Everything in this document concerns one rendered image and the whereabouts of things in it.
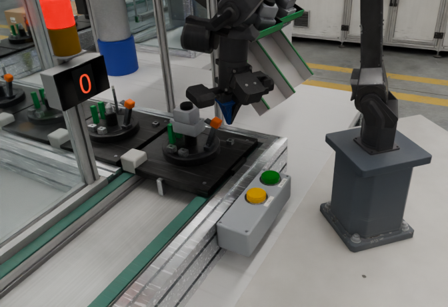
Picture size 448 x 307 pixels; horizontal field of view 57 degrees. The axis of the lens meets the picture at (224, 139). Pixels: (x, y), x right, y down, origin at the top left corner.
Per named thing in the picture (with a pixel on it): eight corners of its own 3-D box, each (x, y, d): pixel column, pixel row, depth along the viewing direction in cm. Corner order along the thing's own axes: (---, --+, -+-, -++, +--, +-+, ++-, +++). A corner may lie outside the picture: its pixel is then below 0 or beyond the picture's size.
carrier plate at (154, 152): (258, 145, 104) (258, 138, 103) (208, 198, 86) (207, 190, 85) (181, 127, 115) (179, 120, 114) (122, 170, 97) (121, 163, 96)
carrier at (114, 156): (176, 126, 115) (171, 84, 109) (117, 169, 98) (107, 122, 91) (113, 111, 126) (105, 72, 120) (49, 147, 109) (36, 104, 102)
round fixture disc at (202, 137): (231, 143, 101) (230, 136, 100) (200, 172, 91) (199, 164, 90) (184, 132, 108) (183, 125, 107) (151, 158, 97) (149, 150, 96)
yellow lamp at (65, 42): (87, 50, 77) (81, 23, 75) (67, 58, 73) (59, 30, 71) (69, 46, 79) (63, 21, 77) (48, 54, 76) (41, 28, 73)
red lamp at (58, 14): (81, 22, 75) (75, -5, 72) (59, 30, 71) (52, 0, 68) (62, 20, 77) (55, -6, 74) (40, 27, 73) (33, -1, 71)
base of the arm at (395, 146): (401, 149, 78) (406, 121, 75) (370, 155, 77) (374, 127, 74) (379, 132, 84) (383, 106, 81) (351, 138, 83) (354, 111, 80)
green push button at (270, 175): (282, 180, 90) (283, 172, 89) (275, 190, 87) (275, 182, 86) (265, 175, 92) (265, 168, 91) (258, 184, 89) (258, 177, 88)
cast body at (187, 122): (205, 129, 97) (203, 102, 93) (195, 137, 94) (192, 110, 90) (177, 122, 101) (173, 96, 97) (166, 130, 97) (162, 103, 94)
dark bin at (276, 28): (281, 30, 109) (291, 5, 104) (251, 42, 100) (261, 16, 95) (207, -23, 118) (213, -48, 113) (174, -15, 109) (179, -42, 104)
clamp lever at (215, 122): (215, 144, 96) (223, 120, 91) (210, 148, 94) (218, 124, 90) (202, 136, 97) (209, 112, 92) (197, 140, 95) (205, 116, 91)
